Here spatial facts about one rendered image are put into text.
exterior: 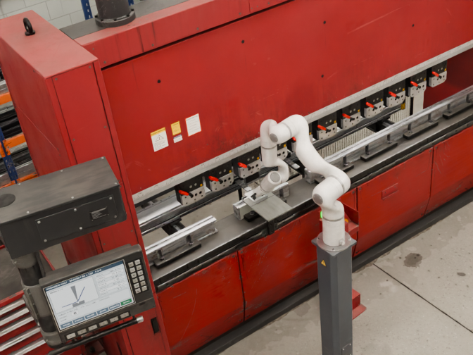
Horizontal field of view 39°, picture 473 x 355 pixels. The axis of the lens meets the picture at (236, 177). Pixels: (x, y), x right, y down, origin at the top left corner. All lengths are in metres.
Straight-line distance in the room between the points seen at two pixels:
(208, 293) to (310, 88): 1.39
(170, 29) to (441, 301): 2.69
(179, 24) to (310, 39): 0.90
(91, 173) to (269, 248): 1.72
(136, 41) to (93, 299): 1.22
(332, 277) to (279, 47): 1.32
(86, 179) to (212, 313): 1.73
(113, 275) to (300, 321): 2.01
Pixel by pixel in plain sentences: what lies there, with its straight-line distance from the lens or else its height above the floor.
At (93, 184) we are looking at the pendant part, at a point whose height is 1.95.
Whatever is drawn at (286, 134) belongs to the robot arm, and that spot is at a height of 1.64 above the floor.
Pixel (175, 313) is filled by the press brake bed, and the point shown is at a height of 0.55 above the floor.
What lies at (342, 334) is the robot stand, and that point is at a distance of 4.20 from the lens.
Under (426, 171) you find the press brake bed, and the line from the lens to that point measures 5.06.
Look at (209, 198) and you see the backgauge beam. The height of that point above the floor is 0.92.
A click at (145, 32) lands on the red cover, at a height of 2.26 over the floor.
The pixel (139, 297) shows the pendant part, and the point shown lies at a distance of 3.12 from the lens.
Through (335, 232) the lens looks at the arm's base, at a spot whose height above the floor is 1.11.
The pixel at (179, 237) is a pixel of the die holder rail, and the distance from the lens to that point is 3.97.
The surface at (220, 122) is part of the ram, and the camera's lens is 3.73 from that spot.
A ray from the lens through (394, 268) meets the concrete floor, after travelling 5.09.
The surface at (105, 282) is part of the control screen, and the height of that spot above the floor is 1.49.
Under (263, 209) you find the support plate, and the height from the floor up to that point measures 1.00.
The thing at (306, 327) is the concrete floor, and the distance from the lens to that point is 4.68.
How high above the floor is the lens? 3.48
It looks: 35 degrees down
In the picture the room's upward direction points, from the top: 8 degrees counter-clockwise
